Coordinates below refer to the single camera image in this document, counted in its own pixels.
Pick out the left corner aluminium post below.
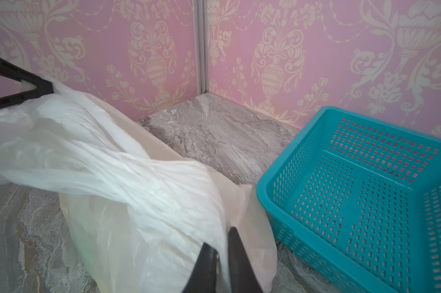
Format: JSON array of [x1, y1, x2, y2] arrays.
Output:
[[193, 0, 209, 95]]

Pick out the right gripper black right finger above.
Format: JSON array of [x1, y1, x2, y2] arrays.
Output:
[[228, 227, 263, 293]]

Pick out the white plastic bag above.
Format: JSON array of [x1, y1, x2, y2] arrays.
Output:
[[0, 83, 277, 293]]

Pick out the teal plastic basket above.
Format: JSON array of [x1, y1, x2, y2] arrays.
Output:
[[257, 107, 441, 293]]

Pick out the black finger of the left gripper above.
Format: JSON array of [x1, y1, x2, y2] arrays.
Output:
[[0, 58, 54, 109]]

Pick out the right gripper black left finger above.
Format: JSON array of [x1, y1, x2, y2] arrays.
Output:
[[182, 243, 218, 293]]

